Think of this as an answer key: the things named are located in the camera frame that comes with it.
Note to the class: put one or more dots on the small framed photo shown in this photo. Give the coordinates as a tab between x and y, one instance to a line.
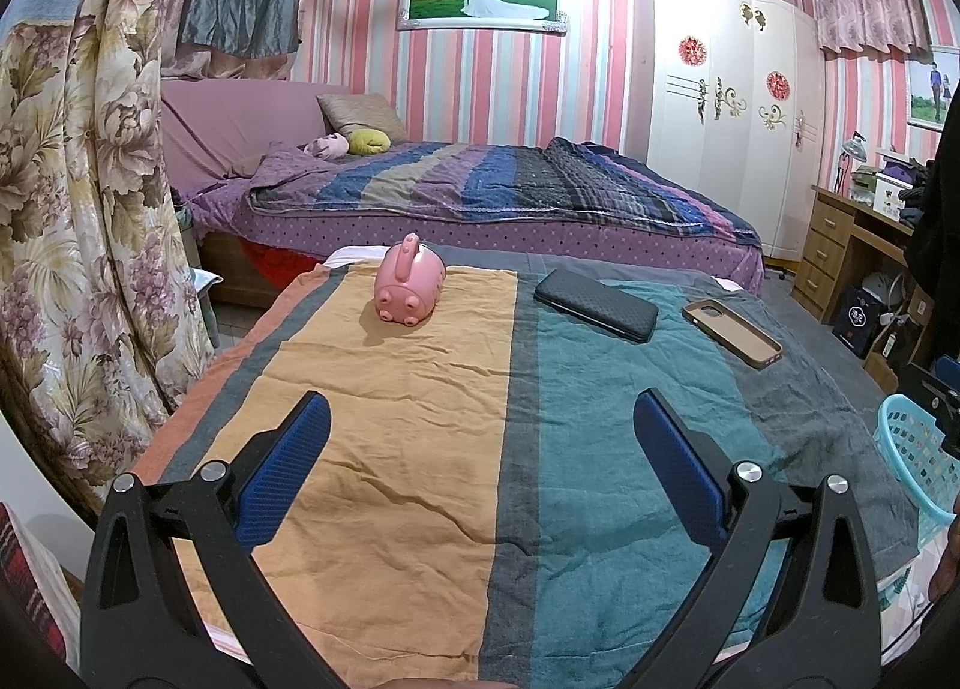
934	89

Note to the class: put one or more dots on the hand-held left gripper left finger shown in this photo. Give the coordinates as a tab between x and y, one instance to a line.
289	468

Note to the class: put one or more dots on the wooden desk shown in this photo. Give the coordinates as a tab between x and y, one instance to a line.
829	246

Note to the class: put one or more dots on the dark cloth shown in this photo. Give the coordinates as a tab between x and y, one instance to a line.
937	231

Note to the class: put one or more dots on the person's right hand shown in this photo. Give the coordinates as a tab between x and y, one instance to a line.
948	561

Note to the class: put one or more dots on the pink piggy bank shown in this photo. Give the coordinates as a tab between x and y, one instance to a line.
409	280

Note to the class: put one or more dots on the red round decal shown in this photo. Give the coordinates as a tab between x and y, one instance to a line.
781	85
694	50

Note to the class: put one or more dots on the white wardrobe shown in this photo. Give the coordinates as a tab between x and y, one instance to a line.
720	156

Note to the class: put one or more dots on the pink valance curtain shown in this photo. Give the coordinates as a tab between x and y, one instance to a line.
870	6

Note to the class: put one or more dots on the pink plush toy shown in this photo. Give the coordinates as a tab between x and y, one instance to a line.
328	146

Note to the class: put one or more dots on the floral curtain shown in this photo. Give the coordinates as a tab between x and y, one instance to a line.
82	209

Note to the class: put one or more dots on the black textured case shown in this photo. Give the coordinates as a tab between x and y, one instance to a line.
600	303

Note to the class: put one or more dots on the cardboard box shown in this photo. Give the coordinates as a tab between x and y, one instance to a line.
900	351

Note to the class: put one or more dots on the light blue plastic basket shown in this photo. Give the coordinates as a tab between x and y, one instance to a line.
915	464

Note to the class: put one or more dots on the red plaid cloth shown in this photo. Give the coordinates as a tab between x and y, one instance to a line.
34	584

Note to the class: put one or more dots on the striped purple quilt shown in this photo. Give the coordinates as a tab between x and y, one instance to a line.
510	186

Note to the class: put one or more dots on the desk lamp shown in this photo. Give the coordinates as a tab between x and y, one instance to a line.
851	152

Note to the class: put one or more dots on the mauve covered headboard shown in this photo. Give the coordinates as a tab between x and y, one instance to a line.
232	126

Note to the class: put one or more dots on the white fan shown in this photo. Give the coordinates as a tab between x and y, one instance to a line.
885	288

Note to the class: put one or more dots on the tan phone case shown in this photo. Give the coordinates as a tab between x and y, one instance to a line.
735	333

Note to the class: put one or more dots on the black box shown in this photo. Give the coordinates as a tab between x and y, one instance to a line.
859	318

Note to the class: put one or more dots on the tan pillow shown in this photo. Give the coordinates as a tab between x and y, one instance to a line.
364	115

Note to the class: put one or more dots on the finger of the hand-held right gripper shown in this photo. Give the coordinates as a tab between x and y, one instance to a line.
930	389

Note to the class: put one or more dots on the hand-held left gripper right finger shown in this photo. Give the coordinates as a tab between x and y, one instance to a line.
679	468

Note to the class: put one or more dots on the purple dotted bed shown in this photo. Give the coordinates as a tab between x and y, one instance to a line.
525	239

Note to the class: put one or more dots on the yellow plush toy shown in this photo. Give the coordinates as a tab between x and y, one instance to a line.
367	143

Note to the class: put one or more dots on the white box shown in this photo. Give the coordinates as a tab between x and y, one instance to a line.
885	194

